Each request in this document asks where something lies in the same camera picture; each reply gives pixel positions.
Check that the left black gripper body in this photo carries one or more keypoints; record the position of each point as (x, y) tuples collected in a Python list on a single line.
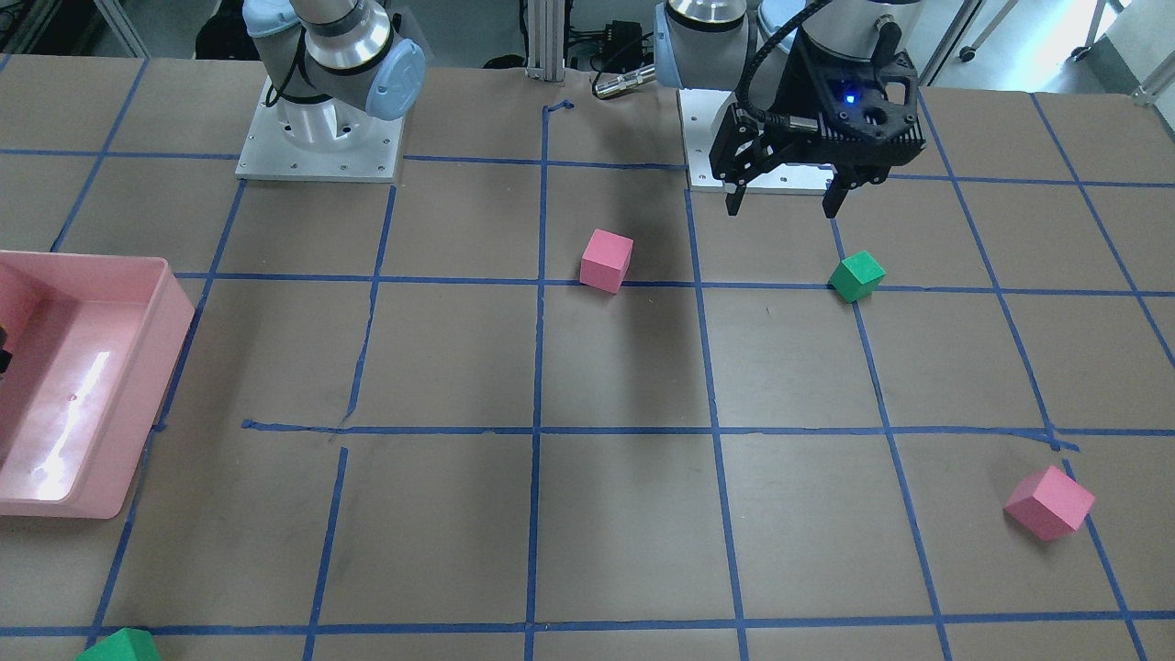
[(806, 84)]

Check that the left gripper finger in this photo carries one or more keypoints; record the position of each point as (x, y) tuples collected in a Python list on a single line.
[(836, 193), (734, 195)]

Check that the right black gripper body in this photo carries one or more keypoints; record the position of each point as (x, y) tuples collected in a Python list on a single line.
[(4, 360)]

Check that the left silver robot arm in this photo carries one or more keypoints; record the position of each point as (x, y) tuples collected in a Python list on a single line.
[(741, 47)]

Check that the green cube near left arm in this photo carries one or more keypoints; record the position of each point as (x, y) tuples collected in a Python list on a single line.
[(857, 276)]

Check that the pink plastic bin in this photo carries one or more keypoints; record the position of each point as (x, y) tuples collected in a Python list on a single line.
[(94, 340)]

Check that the pink cube centre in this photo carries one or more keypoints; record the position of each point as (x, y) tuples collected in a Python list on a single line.
[(605, 261)]

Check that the pink cube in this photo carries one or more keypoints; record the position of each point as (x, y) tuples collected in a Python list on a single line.
[(605, 261), (1050, 504)]

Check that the green cube near bin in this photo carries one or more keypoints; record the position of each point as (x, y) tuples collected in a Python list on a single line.
[(126, 644)]

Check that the pink cube far side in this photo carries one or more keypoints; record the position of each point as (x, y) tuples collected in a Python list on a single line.
[(1050, 504)]

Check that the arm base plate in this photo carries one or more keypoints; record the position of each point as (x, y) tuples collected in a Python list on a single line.
[(329, 142), (701, 112)]

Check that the silver cable connector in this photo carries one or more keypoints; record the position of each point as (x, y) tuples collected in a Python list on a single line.
[(624, 83)]

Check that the aluminium frame post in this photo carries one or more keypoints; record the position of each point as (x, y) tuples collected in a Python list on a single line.
[(545, 23)]

